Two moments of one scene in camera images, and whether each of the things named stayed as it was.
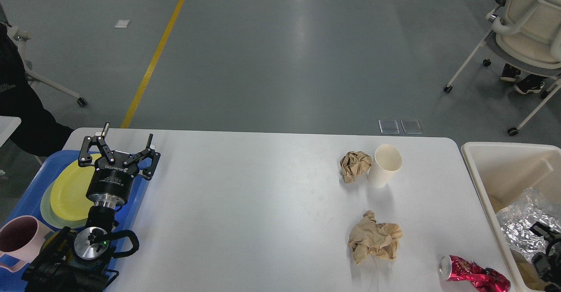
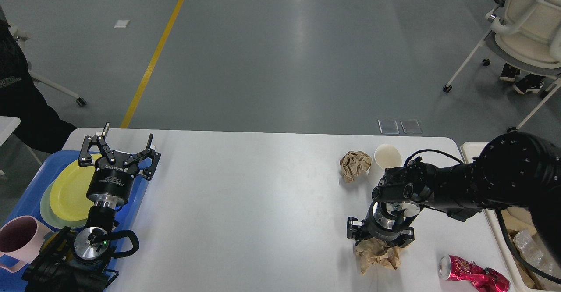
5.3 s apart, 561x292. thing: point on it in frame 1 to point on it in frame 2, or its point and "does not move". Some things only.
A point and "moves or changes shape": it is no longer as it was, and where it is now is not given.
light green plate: (48, 212) does not move
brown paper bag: (523, 266) to (516, 219)
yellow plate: (69, 197) does not move
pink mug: (21, 237) does not move
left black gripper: (111, 183) does not move
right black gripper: (548, 266) to (385, 220)
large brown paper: (380, 240) moves or changes shape
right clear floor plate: (411, 126) does not move
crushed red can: (481, 279) does not move
